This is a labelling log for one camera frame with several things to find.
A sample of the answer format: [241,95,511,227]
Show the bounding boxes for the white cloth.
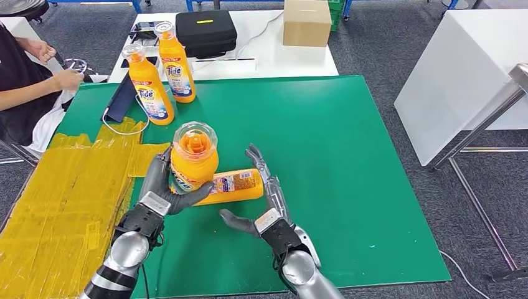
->
[24,74,108,153]

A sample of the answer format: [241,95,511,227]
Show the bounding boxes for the black remote controller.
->
[129,21,162,44]

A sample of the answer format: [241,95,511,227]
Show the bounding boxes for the cardboard box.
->
[283,0,333,47]

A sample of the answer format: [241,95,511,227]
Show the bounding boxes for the yellow taped sheet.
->
[0,117,172,299]

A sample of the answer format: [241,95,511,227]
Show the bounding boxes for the green table mat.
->
[57,75,451,299]

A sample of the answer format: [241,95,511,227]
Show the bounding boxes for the green crates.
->
[328,0,346,32]

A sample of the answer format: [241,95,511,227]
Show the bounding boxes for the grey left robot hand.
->
[138,146,215,216]

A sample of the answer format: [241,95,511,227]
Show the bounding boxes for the person's right hand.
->
[54,69,84,92]

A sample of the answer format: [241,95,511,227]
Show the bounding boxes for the coiled cable bundle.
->
[62,57,100,83]

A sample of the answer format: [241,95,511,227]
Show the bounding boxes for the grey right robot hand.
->
[219,143,294,239]

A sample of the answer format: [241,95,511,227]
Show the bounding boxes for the black chair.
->
[0,0,50,22]

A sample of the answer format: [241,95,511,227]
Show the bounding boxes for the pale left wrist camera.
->
[138,191,172,217]

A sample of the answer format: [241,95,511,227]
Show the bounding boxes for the white table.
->
[394,9,528,167]
[108,11,339,83]
[0,16,67,77]

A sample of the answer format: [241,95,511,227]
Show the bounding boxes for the orange detergent bottle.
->
[121,43,176,126]
[169,121,220,196]
[194,168,265,207]
[153,21,197,104]

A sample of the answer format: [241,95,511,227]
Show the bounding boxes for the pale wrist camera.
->
[138,191,172,217]
[253,208,311,257]

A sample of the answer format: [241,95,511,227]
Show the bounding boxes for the metal stand frame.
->
[432,62,528,283]

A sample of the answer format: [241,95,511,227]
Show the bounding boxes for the person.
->
[0,22,85,145]

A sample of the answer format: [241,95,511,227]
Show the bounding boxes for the person's left hand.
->
[36,39,57,64]

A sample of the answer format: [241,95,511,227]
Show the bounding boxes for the white charging cable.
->
[101,95,150,136]

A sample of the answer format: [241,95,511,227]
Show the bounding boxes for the black phone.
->
[120,56,159,69]

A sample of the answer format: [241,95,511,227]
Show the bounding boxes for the black carry case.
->
[176,10,238,59]

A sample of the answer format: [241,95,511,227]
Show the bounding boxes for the dark blue tablet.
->
[102,72,139,124]

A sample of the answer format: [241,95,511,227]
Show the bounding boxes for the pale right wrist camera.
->
[253,208,311,257]

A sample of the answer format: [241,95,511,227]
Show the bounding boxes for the white floor cable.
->
[439,250,481,299]

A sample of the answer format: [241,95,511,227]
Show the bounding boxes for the metal chair legs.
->
[0,138,40,167]

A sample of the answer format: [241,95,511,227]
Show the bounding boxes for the white power cable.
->
[235,10,285,59]

